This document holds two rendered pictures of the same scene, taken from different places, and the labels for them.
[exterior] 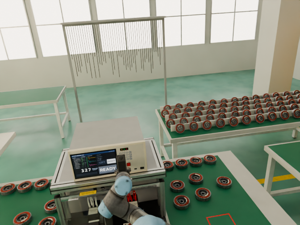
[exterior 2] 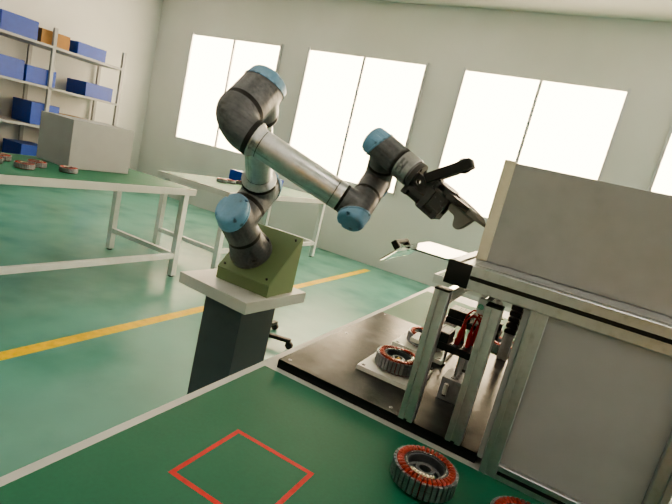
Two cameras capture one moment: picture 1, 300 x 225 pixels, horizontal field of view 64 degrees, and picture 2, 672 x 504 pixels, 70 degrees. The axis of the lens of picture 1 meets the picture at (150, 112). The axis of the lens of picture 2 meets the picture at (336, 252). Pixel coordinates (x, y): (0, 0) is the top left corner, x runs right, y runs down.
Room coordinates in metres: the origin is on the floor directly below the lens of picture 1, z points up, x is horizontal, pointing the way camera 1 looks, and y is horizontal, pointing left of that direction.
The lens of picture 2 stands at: (1.50, -0.92, 1.24)
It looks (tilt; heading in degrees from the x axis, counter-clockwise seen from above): 11 degrees down; 123
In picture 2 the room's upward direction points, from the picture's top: 14 degrees clockwise
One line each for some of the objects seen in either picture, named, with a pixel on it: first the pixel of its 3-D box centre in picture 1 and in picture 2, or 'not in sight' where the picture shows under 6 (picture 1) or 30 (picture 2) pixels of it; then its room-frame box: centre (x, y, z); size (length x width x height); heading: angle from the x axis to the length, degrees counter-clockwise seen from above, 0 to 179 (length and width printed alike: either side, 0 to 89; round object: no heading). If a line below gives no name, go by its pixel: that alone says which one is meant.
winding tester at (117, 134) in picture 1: (109, 145); (593, 233); (1.37, 0.28, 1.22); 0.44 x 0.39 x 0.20; 98
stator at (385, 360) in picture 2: not in sight; (397, 360); (1.06, 0.13, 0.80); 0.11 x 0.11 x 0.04
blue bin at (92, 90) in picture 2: not in sight; (89, 90); (-5.60, 2.68, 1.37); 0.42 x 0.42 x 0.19; 9
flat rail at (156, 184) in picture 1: (111, 191); (473, 281); (1.15, 0.26, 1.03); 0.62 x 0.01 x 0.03; 98
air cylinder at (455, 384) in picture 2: not in sight; (453, 385); (1.21, 0.15, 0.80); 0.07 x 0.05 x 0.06; 98
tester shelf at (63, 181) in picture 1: (109, 161); (574, 285); (1.37, 0.29, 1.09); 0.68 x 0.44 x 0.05; 98
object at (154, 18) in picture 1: (119, 72); not in sight; (4.64, 0.54, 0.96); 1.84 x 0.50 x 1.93; 98
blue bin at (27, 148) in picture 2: not in sight; (25, 151); (-5.50, 1.92, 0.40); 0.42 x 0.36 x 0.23; 8
